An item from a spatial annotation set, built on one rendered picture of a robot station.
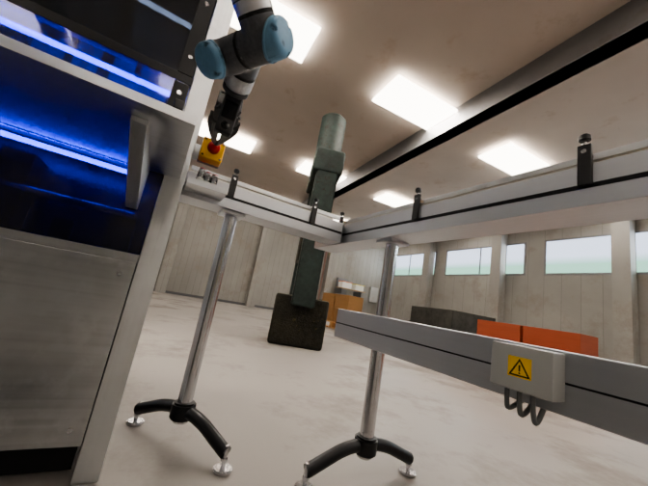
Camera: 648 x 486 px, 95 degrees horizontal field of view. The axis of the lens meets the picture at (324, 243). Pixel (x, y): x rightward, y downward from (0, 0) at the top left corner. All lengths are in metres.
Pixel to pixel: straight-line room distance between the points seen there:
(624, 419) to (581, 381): 0.07
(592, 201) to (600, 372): 0.33
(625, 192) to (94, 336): 1.26
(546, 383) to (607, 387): 0.09
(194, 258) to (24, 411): 10.27
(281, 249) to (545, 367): 11.32
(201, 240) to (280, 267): 3.04
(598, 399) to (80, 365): 1.16
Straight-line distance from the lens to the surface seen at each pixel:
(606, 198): 0.80
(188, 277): 11.21
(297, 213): 1.27
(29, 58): 0.74
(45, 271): 1.05
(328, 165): 4.04
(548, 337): 4.09
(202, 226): 11.37
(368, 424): 1.20
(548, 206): 0.83
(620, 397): 0.77
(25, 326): 1.07
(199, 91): 1.20
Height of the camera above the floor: 0.56
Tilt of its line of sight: 11 degrees up
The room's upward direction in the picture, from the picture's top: 10 degrees clockwise
